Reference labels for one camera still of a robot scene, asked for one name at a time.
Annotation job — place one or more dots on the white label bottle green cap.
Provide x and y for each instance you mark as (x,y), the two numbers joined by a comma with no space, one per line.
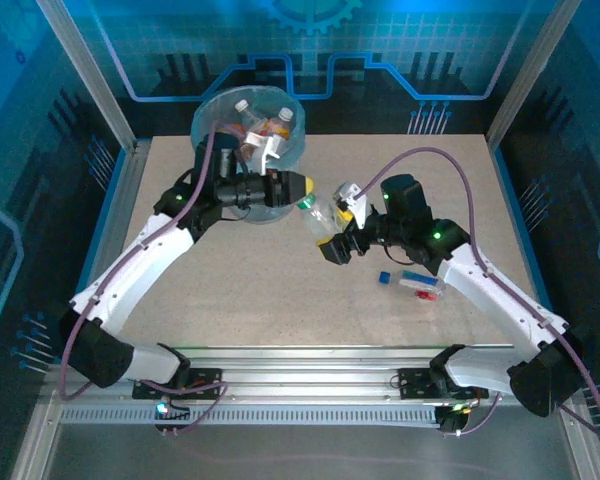
(322,220)

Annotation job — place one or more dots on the clear bottle blue cap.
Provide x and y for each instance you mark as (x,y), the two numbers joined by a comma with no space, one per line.
(420,282)

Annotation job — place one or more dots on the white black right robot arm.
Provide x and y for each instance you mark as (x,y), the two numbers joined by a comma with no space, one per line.
(500,295)

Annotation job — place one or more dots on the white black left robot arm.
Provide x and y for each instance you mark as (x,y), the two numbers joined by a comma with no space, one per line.
(130,270)

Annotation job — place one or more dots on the clear plastic waste bin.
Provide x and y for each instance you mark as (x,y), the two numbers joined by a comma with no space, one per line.
(205,115)

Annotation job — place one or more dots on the blue plastic bin liner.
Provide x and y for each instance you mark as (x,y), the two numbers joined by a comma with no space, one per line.
(260,92)

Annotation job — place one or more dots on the small black right controller board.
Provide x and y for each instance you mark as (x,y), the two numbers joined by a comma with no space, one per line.
(450,421)

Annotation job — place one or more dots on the small black controller board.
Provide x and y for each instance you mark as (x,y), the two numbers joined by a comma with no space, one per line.
(450,421)
(175,414)

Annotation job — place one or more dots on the grey metal lower panel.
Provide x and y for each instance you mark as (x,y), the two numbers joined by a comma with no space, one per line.
(305,455)

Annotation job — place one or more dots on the small black left controller board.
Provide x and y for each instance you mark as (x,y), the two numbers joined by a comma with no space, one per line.
(175,414)

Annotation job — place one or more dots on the aluminium front frame rail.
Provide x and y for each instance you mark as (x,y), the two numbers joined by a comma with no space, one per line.
(305,375)

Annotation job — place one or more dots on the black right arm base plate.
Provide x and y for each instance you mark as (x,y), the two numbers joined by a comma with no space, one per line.
(415,385)

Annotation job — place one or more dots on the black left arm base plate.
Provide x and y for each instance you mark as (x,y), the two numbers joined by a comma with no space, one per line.
(205,375)

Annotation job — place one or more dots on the aluminium left frame post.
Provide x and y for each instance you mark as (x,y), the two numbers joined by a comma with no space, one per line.
(87,75)

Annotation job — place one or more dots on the aluminium frame post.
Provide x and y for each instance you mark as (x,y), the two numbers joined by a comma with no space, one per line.
(87,75)
(532,75)

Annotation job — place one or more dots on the aluminium right frame post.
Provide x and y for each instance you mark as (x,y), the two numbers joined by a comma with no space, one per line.
(532,75)

